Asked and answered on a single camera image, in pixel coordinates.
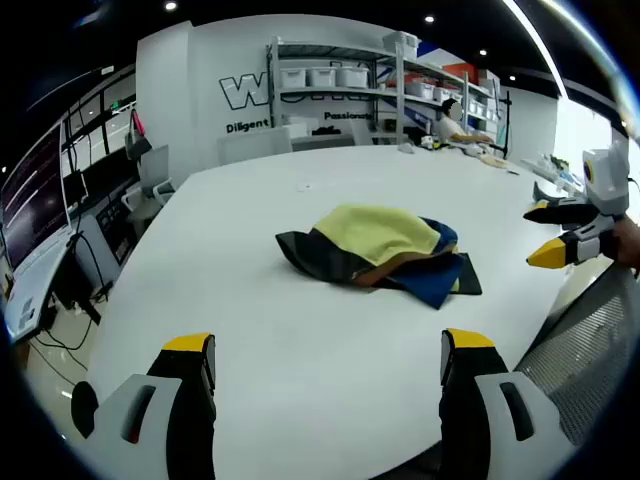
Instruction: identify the white office chair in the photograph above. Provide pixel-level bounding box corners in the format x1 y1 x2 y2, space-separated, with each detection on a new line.
122 144 177 221

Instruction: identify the grey hanging bag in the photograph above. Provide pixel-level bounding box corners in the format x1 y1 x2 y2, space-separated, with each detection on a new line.
124 109 154 161

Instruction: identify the grey metal storage shelf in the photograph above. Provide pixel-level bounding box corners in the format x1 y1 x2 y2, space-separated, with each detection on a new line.
267 35 406 145
394 42 504 137

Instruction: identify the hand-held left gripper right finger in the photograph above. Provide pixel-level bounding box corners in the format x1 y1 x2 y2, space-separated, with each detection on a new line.
438 328 569 480

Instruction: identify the metal shelf with white bins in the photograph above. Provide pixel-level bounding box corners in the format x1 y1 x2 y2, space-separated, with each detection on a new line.
279 32 501 121

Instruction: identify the black box under desk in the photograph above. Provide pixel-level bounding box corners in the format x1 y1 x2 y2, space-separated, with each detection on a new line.
59 244 119 321

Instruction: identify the yellow grey blue garment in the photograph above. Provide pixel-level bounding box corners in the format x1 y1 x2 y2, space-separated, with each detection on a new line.
275 203 464 312

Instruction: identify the white cabinet with black panels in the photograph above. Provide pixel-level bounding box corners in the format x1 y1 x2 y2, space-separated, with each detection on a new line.
74 187 141 281

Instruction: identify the pale grey chair back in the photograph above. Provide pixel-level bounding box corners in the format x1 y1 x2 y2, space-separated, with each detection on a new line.
349 119 375 146

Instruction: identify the pile of small supplies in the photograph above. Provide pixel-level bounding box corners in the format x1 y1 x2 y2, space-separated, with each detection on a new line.
520 153 584 196

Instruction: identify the person's right hand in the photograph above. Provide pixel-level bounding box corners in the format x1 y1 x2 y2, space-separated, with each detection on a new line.
610 212 640 277

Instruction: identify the black tripod stand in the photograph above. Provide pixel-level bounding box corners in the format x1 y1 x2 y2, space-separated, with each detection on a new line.
502 89 516 161

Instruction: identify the grey mesh office chair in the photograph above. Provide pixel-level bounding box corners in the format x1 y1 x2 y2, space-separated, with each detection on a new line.
514 259 640 446

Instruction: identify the black desktop monitor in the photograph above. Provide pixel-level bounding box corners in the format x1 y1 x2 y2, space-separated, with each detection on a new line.
60 168 90 207

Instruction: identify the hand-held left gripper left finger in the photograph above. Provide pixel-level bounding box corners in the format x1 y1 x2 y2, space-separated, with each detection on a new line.
87 332 219 480

